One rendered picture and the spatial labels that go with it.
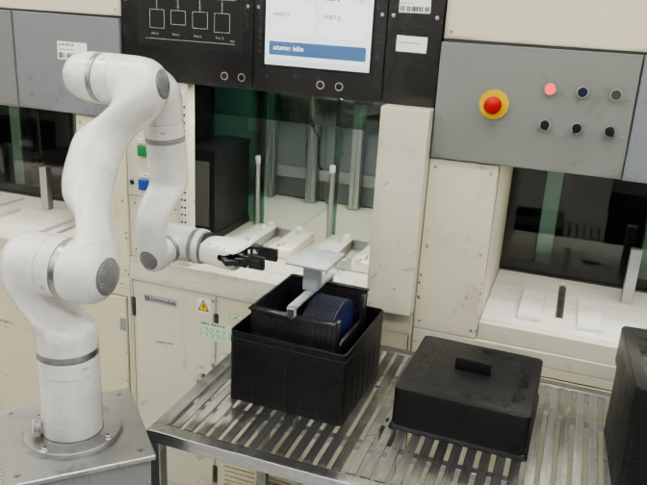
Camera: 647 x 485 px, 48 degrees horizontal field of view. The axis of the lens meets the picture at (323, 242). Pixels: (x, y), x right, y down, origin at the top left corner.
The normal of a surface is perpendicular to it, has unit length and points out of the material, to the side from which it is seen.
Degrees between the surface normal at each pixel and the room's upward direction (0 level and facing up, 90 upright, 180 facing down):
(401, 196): 90
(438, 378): 0
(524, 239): 90
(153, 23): 90
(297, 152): 90
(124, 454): 0
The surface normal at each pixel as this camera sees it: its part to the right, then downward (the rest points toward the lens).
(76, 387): 0.51, 0.29
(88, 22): -0.34, 0.29
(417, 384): 0.05, -0.95
